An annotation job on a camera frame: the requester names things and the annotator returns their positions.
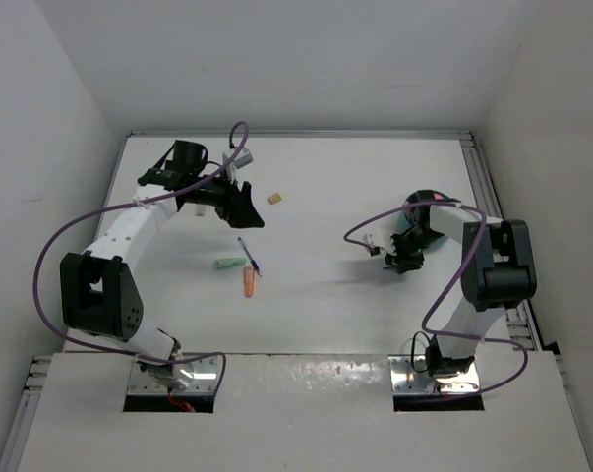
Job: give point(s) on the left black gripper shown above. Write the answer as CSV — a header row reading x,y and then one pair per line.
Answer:
x,y
239,211

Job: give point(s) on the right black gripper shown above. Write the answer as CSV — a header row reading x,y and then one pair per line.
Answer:
x,y
402,263

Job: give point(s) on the blue ballpoint pen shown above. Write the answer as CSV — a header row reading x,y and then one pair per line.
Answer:
x,y
250,257

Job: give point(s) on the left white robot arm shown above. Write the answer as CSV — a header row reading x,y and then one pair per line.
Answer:
x,y
99,294

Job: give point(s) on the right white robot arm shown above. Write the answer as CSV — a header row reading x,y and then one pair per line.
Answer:
x,y
499,272

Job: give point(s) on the teal round organizer container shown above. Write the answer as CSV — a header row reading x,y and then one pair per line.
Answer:
x,y
419,217

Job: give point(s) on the small gold eraser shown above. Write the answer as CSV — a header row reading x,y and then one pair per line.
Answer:
x,y
274,199

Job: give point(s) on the green highlighter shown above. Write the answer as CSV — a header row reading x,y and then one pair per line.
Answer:
x,y
228,263

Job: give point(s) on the orange highlighter lower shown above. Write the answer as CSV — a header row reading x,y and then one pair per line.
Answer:
x,y
249,281

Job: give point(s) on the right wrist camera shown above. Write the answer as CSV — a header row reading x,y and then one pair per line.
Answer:
x,y
379,241

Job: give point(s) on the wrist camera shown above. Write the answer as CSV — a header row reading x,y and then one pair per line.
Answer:
x,y
379,241
243,158

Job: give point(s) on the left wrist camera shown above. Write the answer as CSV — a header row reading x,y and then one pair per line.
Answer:
x,y
243,158

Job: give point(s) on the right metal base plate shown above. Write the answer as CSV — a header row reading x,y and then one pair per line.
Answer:
x,y
413,380

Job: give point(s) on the metal base plate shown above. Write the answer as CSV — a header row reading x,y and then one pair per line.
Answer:
x,y
192,378
413,380

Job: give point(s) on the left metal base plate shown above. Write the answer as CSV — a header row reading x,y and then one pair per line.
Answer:
x,y
192,378

